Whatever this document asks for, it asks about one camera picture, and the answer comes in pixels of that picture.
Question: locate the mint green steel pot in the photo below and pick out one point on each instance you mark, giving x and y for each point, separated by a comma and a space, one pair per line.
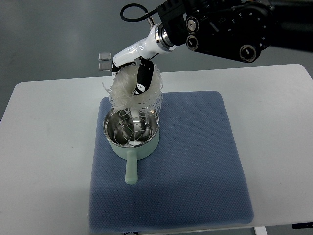
135, 153

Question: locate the blue textured mat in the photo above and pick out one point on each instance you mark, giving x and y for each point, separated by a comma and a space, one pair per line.
193, 178

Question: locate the white table leg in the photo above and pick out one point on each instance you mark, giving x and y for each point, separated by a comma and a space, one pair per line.
260, 230

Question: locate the upper metal floor plate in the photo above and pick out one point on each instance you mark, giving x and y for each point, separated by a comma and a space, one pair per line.
104, 56

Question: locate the metal floor plate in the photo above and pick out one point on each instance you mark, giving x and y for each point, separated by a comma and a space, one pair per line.
104, 66
104, 56

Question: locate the wire steaming rack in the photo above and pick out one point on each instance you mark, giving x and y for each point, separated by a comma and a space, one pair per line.
132, 132

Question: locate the lower metal floor plate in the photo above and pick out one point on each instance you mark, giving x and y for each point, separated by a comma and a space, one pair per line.
104, 66

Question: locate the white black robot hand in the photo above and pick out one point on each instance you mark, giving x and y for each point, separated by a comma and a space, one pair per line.
157, 42

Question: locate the white vermicelli bundle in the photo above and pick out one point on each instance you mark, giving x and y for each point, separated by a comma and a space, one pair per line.
122, 97

